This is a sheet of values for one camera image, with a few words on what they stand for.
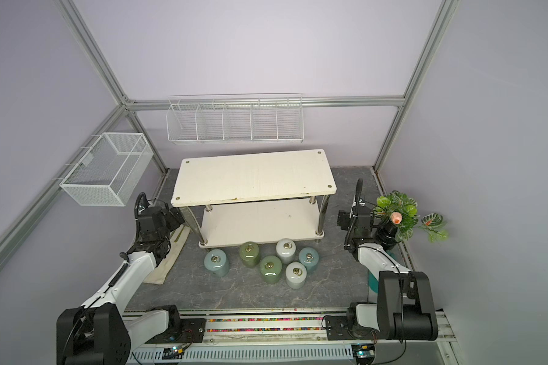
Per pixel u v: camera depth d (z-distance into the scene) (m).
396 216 0.69
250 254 0.83
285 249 0.84
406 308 0.43
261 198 0.70
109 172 0.84
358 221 0.68
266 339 0.73
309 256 0.81
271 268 0.79
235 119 0.99
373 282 0.85
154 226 0.64
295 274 0.77
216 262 0.81
